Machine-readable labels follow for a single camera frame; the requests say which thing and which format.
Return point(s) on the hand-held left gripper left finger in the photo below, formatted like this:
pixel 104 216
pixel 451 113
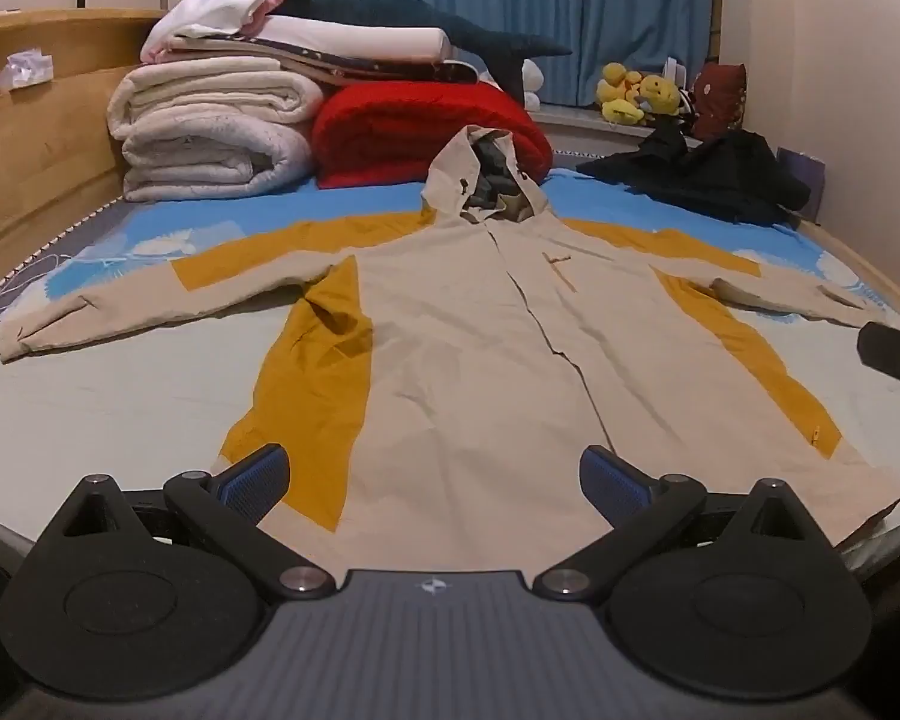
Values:
pixel 259 476

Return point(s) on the dark red plush cushion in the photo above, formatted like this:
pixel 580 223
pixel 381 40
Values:
pixel 721 101

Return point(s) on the red folded blanket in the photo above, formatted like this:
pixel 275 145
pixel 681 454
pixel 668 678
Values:
pixel 390 127

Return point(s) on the beige and mustard hooded jacket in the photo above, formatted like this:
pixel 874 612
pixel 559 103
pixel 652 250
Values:
pixel 457 360

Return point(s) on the wooden headboard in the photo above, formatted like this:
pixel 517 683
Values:
pixel 37 150

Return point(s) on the purple box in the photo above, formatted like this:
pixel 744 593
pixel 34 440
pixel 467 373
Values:
pixel 804 184

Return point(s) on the blue patterned bed sheet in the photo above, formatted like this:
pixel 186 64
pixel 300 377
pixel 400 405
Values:
pixel 157 405

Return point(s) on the black garment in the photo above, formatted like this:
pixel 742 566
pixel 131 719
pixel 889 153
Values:
pixel 705 172

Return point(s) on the dark blue shark plush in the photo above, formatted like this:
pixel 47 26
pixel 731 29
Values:
pixel 420 19

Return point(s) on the yellow plush toy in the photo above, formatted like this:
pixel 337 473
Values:
pixel 621 94
pixel 660 94

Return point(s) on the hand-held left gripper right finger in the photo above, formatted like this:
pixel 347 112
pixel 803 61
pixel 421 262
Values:
pixel 611 481

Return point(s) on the white cloth with pink trim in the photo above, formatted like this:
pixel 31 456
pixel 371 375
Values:
pixel 210 11

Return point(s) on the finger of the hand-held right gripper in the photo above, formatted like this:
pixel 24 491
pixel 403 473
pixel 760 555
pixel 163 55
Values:
pixel 894 358

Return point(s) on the crumpled clear plastic wrapper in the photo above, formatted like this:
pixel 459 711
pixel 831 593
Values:
pixel 26 69

